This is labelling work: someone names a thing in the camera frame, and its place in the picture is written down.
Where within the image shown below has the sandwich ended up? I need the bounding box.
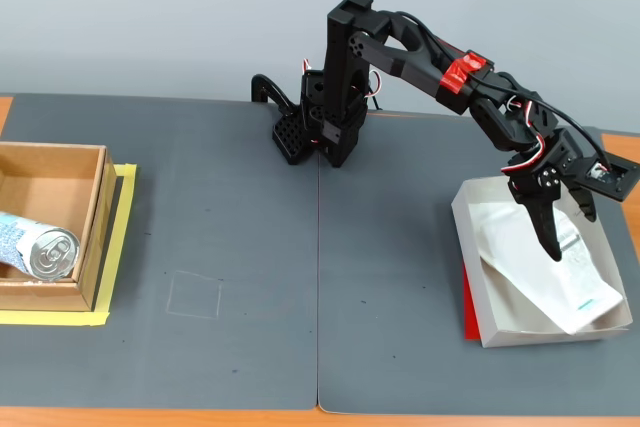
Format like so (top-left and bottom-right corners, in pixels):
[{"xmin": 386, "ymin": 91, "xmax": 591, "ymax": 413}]
[{"xmin": 469, "ymin": 201, "xmax": 626, "ymax": 336}]

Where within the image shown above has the silver drink can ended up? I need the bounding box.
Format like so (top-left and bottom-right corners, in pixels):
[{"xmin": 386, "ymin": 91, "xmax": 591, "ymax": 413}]
[{"xmin": 0, "ymin": 210, "xmax": 81, "ymax": 281}]

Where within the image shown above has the yellow tape frame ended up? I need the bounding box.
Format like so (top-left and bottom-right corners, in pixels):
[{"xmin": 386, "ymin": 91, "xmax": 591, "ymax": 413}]
[{"xmin": 0, "ymin": 162, "xmax": 139, "ymax": 327}]

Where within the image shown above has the red white servo wire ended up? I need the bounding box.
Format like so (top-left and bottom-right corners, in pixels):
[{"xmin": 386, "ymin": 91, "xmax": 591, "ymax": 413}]
[{"xmin": 501, "ymin": 134, "xmax": 547, "ymax": 174}]

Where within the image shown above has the brown cardboard box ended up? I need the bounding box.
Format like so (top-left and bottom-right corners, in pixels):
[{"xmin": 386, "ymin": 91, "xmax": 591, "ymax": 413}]
[{"xmin": 0, "ymin": 141, "xmax": 119, "ymax": 313}]

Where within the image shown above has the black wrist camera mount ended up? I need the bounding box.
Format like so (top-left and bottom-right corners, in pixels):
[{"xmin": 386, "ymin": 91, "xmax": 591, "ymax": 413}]
[{"xmin": 572, "ymin": 149, "xmax": 640, "ymax": 203}]

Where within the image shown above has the red paper sheet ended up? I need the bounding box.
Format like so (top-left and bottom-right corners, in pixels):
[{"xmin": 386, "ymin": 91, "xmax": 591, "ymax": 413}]
[{"xmin": 462, "ymin": 264, "xmax": 484, "ymax": 343}]

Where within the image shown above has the red tape wrap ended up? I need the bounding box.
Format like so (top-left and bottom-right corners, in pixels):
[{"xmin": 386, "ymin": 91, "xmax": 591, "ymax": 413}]
[{"xmin": 439, "ymin": 51, "xmax": 489, "ymax": 96}]

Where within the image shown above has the plain gray mat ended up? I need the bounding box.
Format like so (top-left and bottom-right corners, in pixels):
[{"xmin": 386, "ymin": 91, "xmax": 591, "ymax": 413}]
[{"xmin": 316, "ymin": 106, "xmax": 640, "ymax": 418}]

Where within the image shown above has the black camera cable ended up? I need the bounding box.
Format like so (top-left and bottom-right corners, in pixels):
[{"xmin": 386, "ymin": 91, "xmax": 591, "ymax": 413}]
[{"xmin": 392, "ymin": 10, "xmax": 614, "ymax": 172}]

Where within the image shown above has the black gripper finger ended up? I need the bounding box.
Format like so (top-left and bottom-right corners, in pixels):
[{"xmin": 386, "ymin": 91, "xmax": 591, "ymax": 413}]
[
  {"xmin": 563, "ymin": 184, "xmax": 598, "ymax": 223},
  {"xmin": 507, "ymin": 166, "xmax": 566, "ymax": 263}
]

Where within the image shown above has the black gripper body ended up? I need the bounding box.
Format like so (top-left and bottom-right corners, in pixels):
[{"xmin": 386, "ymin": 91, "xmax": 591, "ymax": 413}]
[{"xmin": 502, "ymin": 127, "xmax": 584, "ymax": 188}]

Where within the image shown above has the black table clamp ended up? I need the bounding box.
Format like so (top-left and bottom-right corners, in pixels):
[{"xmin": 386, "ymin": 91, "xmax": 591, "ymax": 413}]
[{"xmin": 251, "ymin": 74, "xmax": 301, "ymax": 118}]

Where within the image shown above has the gray mat with chalk square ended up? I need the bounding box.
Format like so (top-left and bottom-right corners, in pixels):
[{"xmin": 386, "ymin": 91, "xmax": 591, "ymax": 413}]
[{"xmin": 0, "ymin": 92, "xmax": 321, "ymax": 411}]

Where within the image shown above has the gray paper box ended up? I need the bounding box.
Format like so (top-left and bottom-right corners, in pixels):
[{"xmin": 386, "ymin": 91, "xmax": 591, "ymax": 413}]
[{"xmin": 450, "ymin": 175, "xmax": 634, "ymax": 350}]

